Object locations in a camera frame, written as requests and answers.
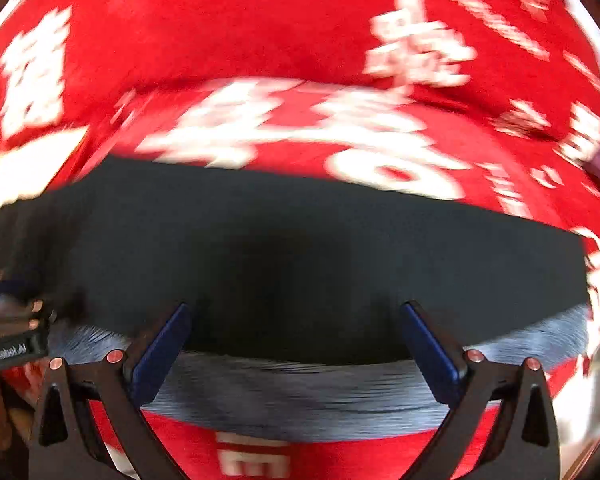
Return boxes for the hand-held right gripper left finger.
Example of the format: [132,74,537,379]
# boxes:
[27,301,196,480]

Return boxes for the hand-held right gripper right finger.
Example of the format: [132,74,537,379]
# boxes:
[400,301,563,480]

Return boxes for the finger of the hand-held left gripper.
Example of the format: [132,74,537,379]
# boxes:
[0,265,58,335]

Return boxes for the black pants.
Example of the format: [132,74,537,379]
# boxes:
[0,155,593,446]

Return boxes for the red printed blanket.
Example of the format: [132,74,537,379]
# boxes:
[0,0,600,480]

